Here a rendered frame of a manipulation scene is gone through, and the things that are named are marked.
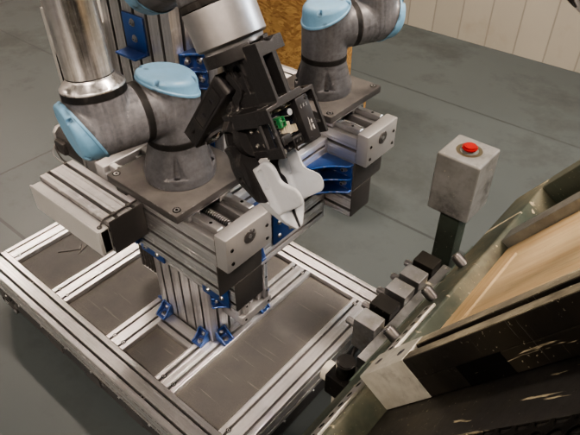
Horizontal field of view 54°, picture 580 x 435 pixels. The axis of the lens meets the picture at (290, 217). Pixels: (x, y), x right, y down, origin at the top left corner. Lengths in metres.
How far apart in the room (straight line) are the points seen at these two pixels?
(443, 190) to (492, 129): 2.04
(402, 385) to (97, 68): 0.72
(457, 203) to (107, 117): 0.93
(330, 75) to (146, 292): 1.09
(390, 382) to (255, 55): 0.58
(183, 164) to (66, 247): 1.32
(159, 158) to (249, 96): 0.59
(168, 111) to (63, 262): 1.35
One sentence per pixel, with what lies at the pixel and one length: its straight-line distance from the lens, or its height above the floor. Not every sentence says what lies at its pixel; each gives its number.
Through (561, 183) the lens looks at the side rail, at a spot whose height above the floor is 0.94.
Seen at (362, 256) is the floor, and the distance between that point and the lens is 2.54.
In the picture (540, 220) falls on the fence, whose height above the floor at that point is 0.99.
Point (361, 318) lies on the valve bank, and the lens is 1.29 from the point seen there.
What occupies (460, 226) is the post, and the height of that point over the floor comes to 0.70.
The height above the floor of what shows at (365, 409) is 0.89.
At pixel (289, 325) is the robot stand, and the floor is 0.21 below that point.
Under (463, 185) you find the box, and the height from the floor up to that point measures 0.87.
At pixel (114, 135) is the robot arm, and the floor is 1.20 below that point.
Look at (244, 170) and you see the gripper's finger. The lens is 0.61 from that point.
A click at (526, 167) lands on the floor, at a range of 3.30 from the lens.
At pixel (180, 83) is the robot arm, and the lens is 1.09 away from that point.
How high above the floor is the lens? 1.74
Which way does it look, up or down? 40 degrees down
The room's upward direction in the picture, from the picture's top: straight up
